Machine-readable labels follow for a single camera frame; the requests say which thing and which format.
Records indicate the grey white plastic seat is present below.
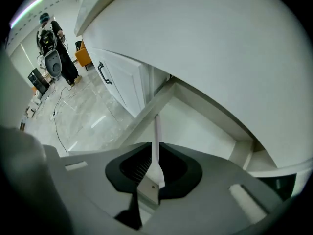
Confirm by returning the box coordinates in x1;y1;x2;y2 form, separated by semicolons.
44;49;62;78

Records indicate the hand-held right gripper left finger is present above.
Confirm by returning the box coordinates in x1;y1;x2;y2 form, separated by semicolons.
43;141;153;230

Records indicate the orange sofa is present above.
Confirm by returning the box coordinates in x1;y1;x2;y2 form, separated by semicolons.
74;40;93;68

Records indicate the black cabinet door handle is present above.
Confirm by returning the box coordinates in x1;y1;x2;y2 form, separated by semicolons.
97;61;112;85

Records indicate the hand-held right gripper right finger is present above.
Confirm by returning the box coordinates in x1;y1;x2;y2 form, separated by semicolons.
146;142;284;232

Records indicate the white vanity cabinet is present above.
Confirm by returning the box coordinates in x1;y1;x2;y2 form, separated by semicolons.
83;45;313;200

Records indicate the black floor cable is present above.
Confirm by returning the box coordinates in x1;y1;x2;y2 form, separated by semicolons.
53;86;71;153

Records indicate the white ceramic sink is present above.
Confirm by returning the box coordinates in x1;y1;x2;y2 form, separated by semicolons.
74;0;313;170

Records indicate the linear ceiling light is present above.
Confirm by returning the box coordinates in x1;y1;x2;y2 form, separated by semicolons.
9;0;45;29

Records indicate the small black cabinet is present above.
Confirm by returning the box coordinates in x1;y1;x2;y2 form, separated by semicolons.
27;67;50;95

